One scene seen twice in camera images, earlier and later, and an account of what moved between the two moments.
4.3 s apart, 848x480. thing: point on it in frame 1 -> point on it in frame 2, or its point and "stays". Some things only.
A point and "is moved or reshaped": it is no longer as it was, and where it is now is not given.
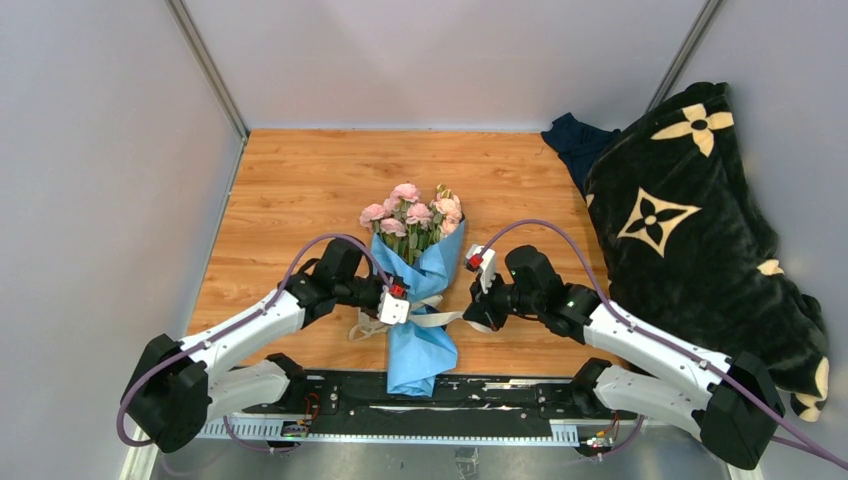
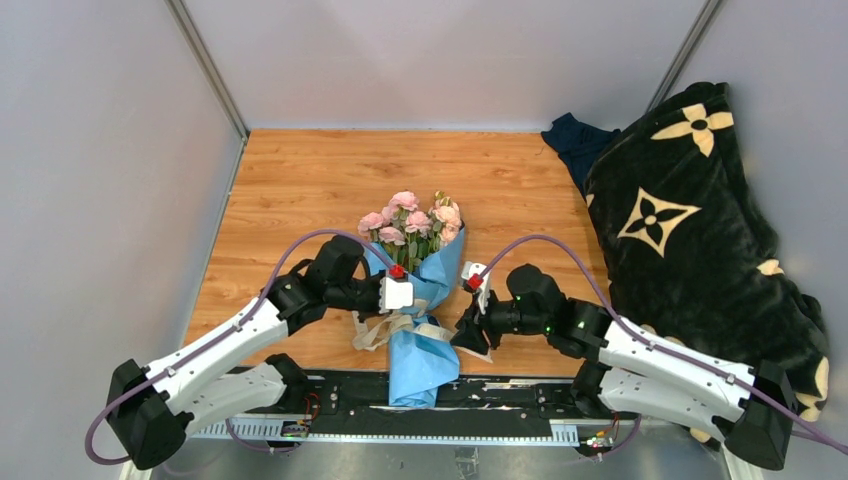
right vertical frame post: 693,36 stays
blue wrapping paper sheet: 420,355 is moved or reshaped
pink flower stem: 405,194 is moved or reshaped
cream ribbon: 426,313 is moved or reshaped
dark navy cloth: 580,145 stays
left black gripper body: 361,293 stays
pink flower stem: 419,215 is moved or reshaped
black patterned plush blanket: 686,240 stays
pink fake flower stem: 371,215 is moved or reshaped
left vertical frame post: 208,65 stays
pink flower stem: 446,207 is moved or reshaped
